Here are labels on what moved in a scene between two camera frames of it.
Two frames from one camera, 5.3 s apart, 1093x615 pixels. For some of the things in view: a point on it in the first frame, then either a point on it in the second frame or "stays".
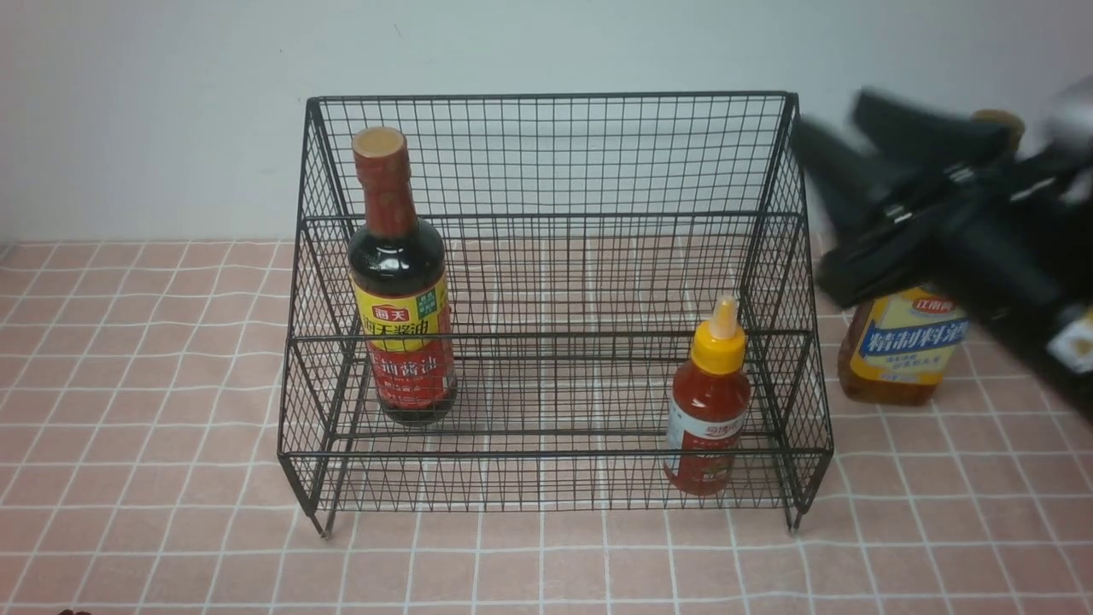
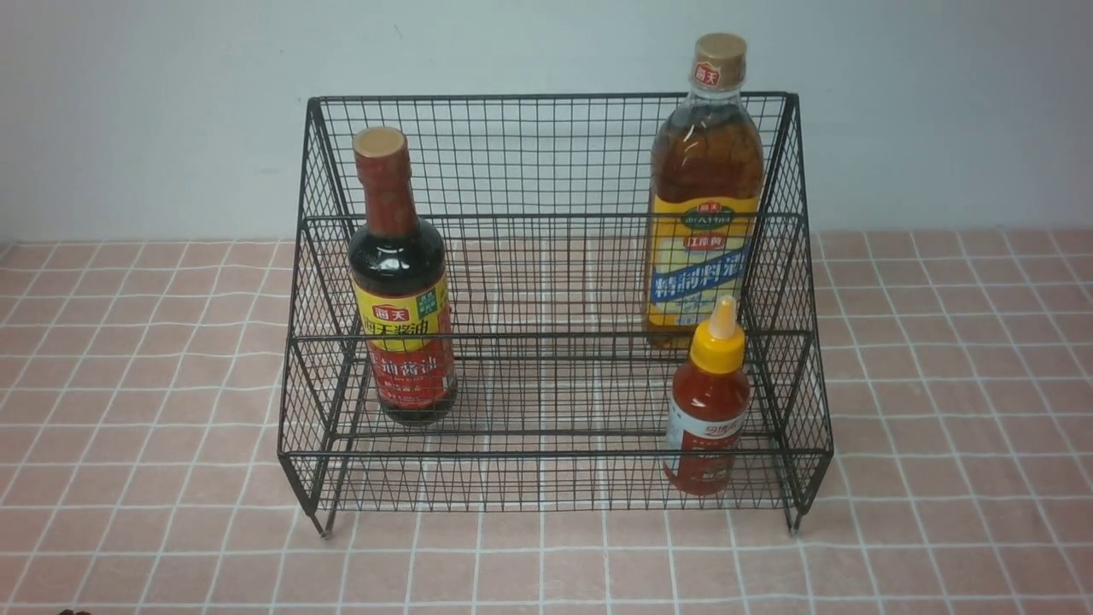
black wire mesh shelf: (599, 302) stays
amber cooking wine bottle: (905, 348) to (704, 199)
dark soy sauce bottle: (398, 273) stays
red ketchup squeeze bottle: (710, 409) stays
